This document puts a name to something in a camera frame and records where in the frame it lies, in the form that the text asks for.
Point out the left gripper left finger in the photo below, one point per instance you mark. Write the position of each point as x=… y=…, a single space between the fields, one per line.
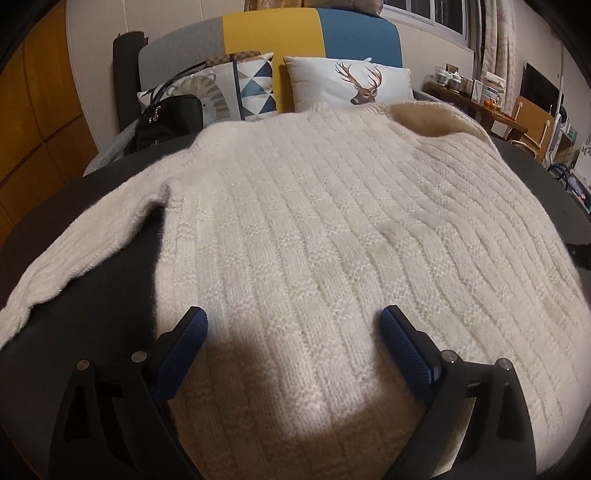
x=113 y=421

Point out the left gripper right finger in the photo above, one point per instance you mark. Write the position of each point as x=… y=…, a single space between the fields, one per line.
x=498 y=443

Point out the cream knitted sweater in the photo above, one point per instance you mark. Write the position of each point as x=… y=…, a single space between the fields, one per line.
x=293 y=234

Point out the wooden chair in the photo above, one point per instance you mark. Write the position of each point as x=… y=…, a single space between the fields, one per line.
x=539 y=125

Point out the black television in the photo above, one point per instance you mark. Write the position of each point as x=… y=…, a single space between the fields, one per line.
x=536 y=88

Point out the patterned beige curtain right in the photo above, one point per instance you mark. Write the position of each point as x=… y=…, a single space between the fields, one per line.
x=499 y=45

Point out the wooden wardrobe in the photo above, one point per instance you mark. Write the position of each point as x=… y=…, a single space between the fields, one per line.
x=46 y=143

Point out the white deer print pillow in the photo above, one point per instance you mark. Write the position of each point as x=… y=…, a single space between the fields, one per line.
x=346 y=83

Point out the black handbag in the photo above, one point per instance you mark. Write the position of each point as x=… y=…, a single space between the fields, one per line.
x=168 y=119

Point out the geometric triangle print pillow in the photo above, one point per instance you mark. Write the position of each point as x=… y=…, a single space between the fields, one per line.
x=238 y=89

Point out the grey yellow blue armchair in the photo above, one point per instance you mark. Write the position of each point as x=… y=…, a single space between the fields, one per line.
x=109 y=68

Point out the window with white frame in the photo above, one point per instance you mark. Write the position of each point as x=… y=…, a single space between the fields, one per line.
x=444 y=18

